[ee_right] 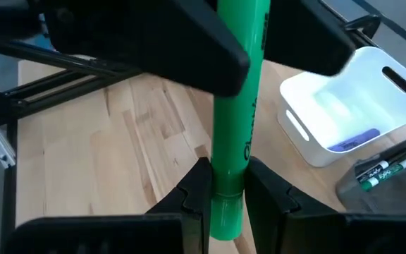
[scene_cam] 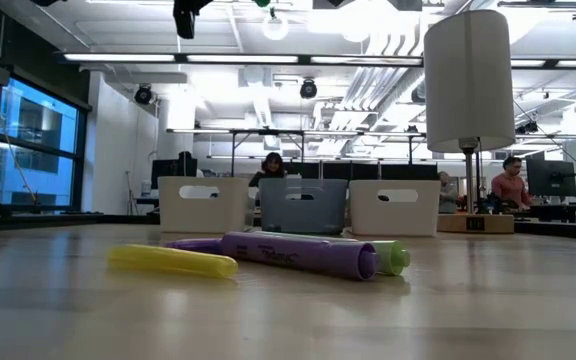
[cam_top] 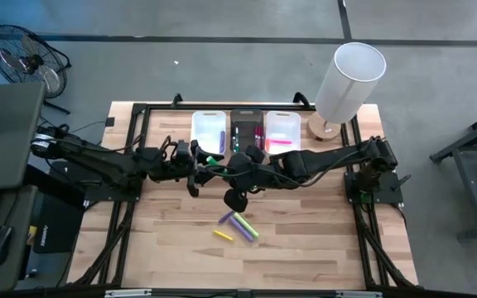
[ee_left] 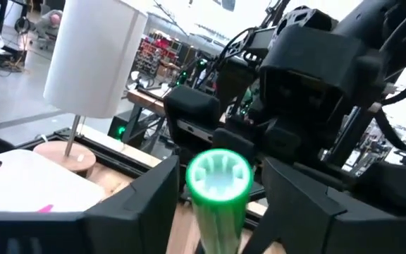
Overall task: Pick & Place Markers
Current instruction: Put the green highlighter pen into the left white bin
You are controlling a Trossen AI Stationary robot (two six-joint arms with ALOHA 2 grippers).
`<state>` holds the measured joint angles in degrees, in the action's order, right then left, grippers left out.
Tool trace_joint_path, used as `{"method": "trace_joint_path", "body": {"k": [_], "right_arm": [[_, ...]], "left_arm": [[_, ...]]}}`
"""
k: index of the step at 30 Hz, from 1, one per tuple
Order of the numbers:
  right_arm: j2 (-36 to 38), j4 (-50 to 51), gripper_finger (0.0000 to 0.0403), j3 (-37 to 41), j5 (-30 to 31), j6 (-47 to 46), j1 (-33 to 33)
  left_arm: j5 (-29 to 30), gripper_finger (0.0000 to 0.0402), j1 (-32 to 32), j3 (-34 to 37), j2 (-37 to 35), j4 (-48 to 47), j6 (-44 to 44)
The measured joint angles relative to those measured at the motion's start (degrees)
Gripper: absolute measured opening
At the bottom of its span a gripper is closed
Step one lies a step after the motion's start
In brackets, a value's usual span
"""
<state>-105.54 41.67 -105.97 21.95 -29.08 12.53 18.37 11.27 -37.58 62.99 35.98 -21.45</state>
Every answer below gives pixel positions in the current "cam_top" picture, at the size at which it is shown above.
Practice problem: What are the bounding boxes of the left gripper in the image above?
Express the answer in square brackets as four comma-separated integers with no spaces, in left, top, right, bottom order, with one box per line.
[155,140,225,198]

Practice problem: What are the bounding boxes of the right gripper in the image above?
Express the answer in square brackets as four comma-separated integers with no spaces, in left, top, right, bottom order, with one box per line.
[219,144,271,214]

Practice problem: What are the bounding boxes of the green highlighter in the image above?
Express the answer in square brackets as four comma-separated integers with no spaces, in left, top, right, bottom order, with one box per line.
[205,155,229,174]

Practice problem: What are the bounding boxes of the pale yellow highlighter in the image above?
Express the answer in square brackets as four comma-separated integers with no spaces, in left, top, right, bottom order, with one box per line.
[233,211,260,239]

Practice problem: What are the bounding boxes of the lavender Sharpie highlighter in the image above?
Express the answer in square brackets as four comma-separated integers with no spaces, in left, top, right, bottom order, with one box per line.
[227,215,255,243]

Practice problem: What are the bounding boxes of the white plastic bin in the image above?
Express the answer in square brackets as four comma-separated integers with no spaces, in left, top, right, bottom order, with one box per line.
[191,109,228,156]
[264,110,302,156]

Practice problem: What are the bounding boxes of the grey plastic bin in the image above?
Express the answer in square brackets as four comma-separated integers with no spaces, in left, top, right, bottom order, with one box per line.
[229,108,265,155]

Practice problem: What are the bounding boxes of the white lamp with wooden base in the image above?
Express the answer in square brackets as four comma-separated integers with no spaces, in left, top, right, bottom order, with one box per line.
[306,41,388,142]

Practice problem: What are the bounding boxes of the black case with logo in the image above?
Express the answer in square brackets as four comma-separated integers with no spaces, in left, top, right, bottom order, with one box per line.
[33,193,86,254]

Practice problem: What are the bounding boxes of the dark grey standing desk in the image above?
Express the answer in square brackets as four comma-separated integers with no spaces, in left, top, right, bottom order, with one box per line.
[0,80,47,293]

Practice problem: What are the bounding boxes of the black floor fan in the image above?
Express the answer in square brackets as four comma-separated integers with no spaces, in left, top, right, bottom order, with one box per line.
[0,23,73,116]

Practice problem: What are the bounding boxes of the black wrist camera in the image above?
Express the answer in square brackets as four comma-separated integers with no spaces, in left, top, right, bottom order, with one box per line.
[174,140,193,161]

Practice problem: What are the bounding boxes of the black aluminium table frame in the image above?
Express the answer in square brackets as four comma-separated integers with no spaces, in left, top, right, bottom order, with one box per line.
[62,101,420,298]

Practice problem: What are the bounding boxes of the silver aluminium bracket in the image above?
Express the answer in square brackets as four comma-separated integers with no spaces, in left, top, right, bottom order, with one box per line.
[336,290,383,298]
[104,289,152,298]

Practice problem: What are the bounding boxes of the black metal workbench frame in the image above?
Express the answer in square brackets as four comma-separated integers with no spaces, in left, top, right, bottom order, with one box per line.
[431,105,477,242]

